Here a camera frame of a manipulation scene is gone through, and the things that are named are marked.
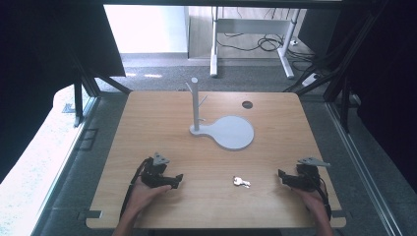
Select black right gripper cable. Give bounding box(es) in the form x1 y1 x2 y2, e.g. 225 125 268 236
313 175 332 221

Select white power strip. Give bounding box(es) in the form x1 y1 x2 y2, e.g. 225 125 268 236
301 72 322 89

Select person's left hand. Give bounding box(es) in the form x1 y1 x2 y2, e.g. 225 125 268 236
125 178 172 214

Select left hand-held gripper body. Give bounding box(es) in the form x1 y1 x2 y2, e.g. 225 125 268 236
141 151 172 189

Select black curtain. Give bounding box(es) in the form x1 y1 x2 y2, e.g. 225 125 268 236
298 0 417 195
0 0 127 185

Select silver key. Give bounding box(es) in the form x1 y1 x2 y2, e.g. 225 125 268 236
232 175 252 190

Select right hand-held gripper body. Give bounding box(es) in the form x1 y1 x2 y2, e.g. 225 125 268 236
294 156 332 193

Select aluminium floor rail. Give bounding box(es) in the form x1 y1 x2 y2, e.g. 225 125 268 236
326 100 402 236

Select white peg stand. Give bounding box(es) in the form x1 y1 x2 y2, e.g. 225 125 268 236
185 77 256 152

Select black metal frame strut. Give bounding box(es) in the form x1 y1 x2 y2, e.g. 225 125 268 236
283 9 382 134
72 52 133 129

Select white desk frame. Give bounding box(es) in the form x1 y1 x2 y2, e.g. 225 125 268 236
209 5 302 80

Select black floor cables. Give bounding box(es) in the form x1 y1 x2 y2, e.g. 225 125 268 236
215 30 318 72

